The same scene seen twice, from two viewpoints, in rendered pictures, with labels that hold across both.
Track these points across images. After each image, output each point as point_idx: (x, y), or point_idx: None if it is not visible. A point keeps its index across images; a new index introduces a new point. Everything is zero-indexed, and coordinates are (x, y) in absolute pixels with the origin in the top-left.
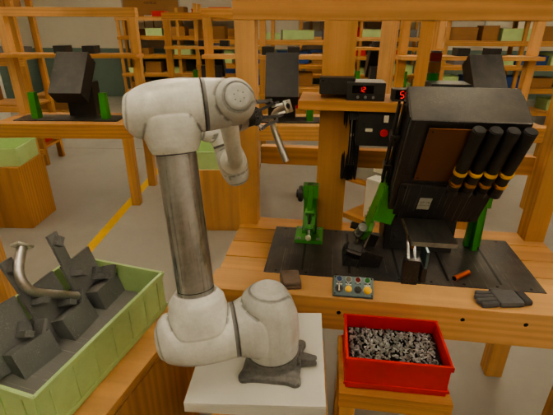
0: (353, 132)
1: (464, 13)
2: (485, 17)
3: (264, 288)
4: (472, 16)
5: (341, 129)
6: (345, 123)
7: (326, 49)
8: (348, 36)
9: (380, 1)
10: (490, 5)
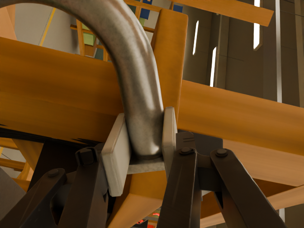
0: (62, 141)
1: (222, 216)
2: (208, 218)
3: None
4: (214, 216)
5: (64, 133)
6: (83, 140)
7: (282, 156)
8: (279, 177)
9: (301, 201)
10: (219, 220)
